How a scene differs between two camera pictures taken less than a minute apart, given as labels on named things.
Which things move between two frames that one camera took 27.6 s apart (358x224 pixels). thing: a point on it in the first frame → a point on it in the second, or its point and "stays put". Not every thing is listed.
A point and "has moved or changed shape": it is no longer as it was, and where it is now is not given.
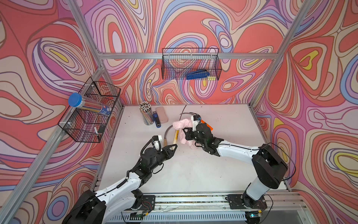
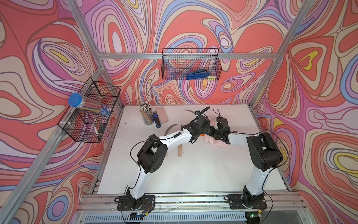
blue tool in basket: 199,73 stays put
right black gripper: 189,131 → 211,134
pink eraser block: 162,115 stays put
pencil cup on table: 145,108 stays put
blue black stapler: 156,120 stays put
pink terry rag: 184,123 has moved or changed shape
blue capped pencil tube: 76,99 stays put
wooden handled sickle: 177,133 has moved or changed shape
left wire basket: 82,125 stays put
